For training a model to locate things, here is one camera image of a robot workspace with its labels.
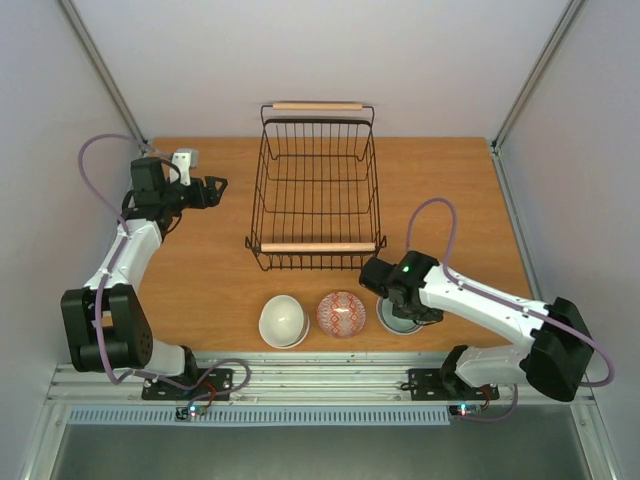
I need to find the green dashed pattern bowl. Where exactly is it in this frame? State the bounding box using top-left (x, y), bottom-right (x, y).
top-left (375, 297), bottom-right (429, 335)

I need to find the red patterned blue bowl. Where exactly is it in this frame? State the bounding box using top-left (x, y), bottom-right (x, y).
top-left (316, 291), bottom-right (366, 339)

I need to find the black wire dish rack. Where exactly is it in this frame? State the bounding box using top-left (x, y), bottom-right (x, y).
top-left (245, 101), bottom-right (387, 271)

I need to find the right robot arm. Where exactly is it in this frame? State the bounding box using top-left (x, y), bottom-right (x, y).
top-left (359, 251), bottom-right (594, 402)

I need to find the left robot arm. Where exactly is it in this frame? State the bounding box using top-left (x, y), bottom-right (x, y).
top-left (61, 152), bottom-right (228, 398)

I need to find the large white bowl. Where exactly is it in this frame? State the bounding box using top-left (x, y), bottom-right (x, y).
top-left (258, 295), bottom-right (310, 349)

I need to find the right controller board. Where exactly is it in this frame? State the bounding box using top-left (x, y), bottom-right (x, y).
top-left (449, 403), bottom-right (487, 417)

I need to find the controller board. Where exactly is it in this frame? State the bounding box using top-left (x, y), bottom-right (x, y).
top-left (449, 403), bottom-right (487, 417)
top-left (175, 405), bottom-right (208, 421)

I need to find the left controller board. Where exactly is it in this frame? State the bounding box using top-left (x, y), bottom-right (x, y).
top-left (175, 405), bottom-right (208, 421)

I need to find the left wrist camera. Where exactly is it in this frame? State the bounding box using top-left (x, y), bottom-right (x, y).
top-left (169, 148), bottom-right (199, 186)

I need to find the aluminium rail frame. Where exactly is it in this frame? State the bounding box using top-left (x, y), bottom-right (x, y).
top-left (0, 0), bottom-right (640, 480)

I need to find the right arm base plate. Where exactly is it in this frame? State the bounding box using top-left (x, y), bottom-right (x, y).
top-left (403, 368), bottom-right (500, 402)

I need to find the grey slotted cable duct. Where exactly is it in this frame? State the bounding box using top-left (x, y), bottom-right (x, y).
top-left (67, 406), bottom-right (450, 427)

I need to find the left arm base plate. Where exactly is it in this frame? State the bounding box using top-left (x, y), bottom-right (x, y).
top-left (141, 368), bottom-right (234, 402)

